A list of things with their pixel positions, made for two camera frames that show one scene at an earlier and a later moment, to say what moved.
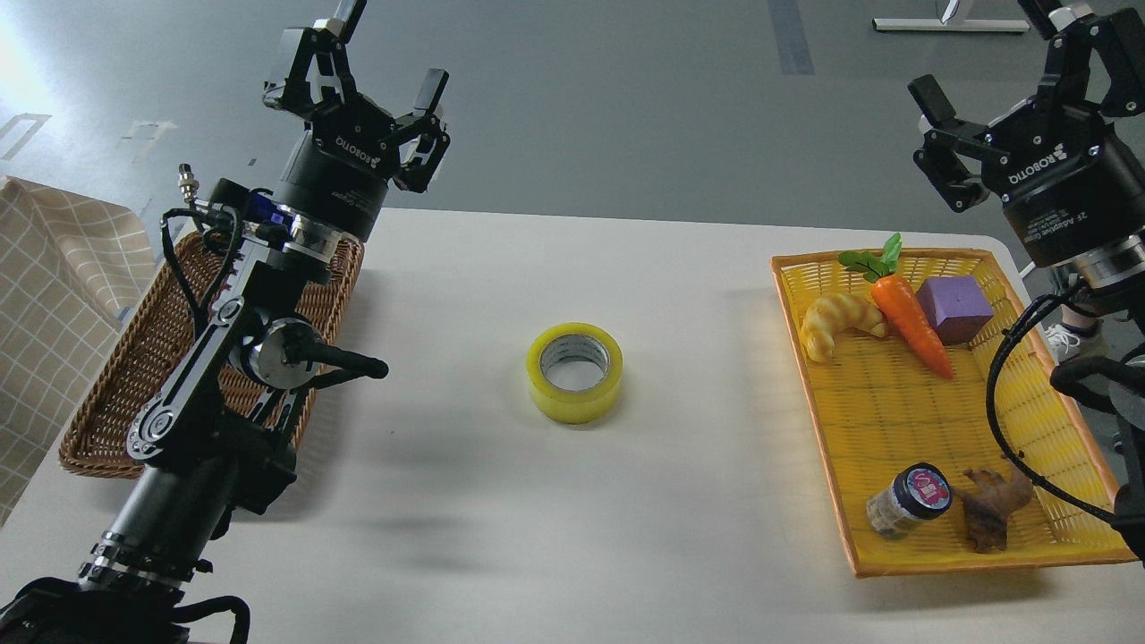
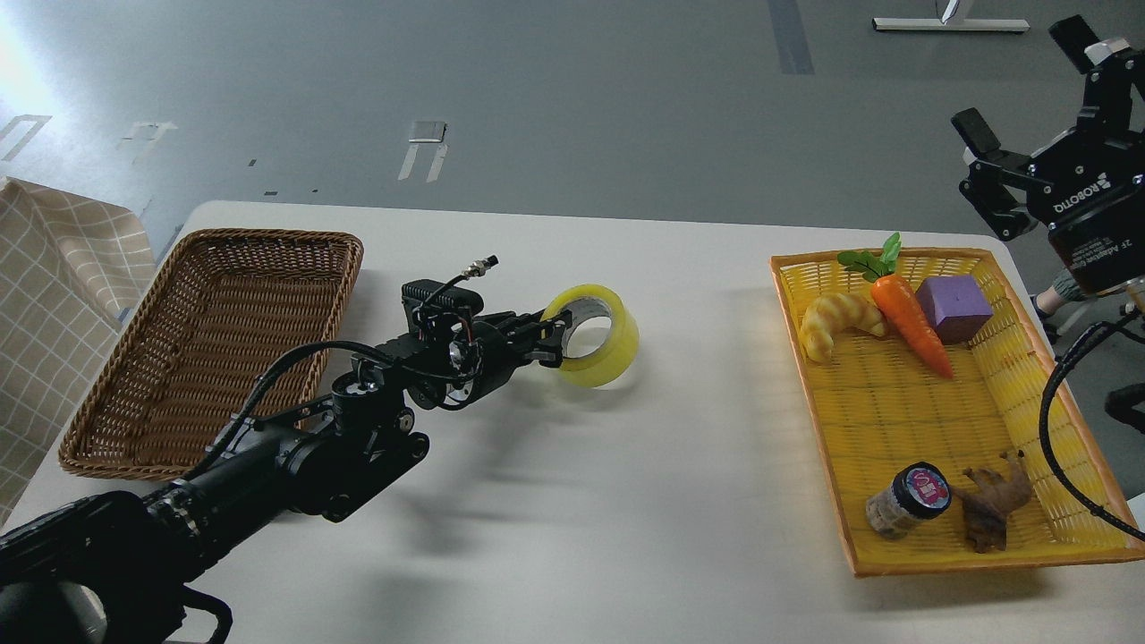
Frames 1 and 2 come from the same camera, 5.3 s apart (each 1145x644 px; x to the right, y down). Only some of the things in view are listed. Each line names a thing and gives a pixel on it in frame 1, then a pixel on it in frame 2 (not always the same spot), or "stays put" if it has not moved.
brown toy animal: x=989 y=503 stays put
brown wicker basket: x=185 y=294 stays put
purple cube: x=956 y=306 stays put
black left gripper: x=337 y=173 to x=460 y=365
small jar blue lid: x=919 y=491 stays put
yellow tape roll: x=575 y=373 to x=610 y=366
